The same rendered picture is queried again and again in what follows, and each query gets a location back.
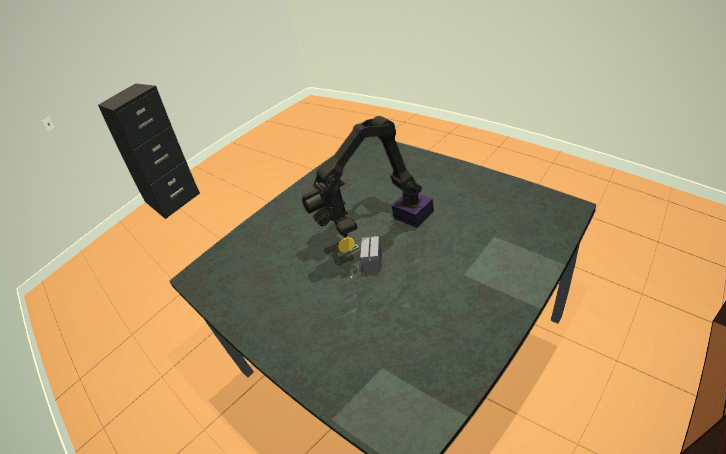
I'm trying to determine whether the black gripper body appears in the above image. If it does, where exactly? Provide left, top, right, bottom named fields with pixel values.
left=325, top=199, right=358, bottom=235

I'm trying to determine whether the gold coin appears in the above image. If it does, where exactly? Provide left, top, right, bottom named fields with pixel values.
left=338, top=238, right=355, bottom=253

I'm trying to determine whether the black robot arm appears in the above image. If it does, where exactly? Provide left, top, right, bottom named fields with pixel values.
left=302, top=115, right=422, bottom=227

